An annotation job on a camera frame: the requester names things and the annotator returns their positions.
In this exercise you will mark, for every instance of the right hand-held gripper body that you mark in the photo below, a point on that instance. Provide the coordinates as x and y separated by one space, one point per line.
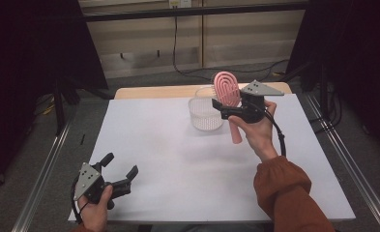
252 106

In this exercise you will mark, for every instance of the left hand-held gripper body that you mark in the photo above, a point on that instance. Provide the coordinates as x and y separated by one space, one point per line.
91 183

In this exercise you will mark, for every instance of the white mesh basket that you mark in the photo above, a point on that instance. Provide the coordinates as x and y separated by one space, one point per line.
203 112

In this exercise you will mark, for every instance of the pink hairbrush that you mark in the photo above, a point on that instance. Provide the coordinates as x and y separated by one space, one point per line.
226 88

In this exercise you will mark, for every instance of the person's right hand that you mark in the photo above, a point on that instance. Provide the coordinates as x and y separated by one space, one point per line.
260 135

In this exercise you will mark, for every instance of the person's left hand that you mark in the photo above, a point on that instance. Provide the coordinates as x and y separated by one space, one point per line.
95 214

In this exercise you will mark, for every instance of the small black floor piece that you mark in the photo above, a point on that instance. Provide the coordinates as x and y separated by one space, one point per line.
82 139

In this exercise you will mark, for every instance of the white table board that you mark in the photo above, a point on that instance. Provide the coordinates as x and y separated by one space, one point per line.
178 174

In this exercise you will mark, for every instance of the wooden table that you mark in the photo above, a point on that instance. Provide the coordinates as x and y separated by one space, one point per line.
158 91

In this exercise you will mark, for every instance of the black metal stand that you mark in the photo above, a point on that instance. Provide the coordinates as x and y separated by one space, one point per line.
59 106
323 87

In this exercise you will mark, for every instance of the black horizontal bar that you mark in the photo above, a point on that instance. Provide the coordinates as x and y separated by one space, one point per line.
190 12

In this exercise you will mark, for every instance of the black curtain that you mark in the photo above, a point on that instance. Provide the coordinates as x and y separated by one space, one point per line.
23 64
355 58

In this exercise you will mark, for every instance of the aluminium floor rail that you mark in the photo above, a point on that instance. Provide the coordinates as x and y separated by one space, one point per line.
44 174
348 154

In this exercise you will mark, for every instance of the white wall socket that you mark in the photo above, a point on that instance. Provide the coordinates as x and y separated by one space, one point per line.
180 3

